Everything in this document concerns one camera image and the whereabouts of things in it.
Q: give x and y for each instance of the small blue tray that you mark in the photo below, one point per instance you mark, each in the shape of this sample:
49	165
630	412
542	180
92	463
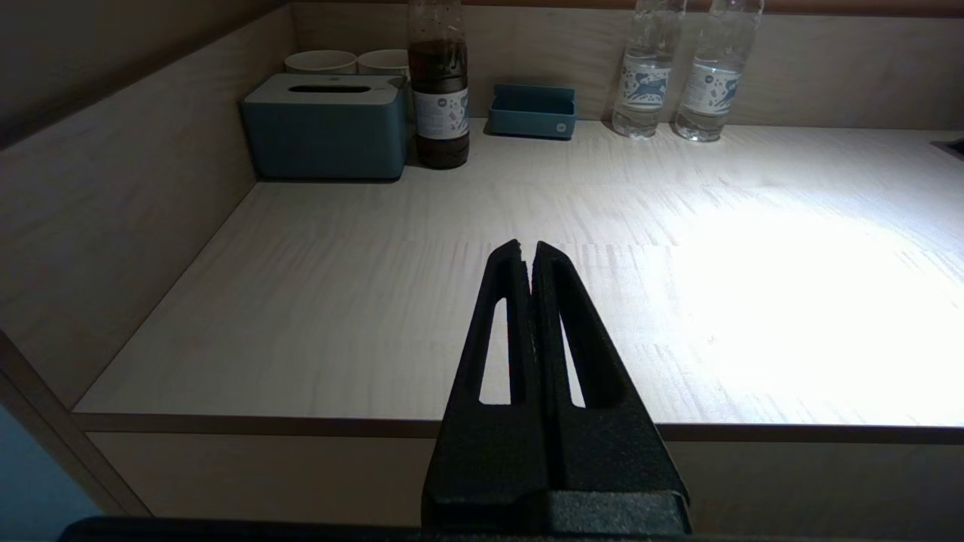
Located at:
531	119

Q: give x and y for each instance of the dark tea bottle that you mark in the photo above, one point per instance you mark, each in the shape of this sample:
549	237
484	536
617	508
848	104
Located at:
440	113

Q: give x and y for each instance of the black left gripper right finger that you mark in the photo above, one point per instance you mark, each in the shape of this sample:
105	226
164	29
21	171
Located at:
610	467

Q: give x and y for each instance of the clear water bottle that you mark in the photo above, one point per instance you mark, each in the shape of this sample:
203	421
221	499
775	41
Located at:
645	83
712	90

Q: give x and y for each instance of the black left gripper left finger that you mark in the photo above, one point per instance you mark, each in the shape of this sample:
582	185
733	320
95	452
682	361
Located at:
489	467

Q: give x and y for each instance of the white ceramic cup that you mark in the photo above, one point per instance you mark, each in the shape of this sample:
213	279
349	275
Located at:
320	60
384	62

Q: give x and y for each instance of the blue-grey tissue box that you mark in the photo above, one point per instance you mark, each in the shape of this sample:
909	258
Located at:
324	129

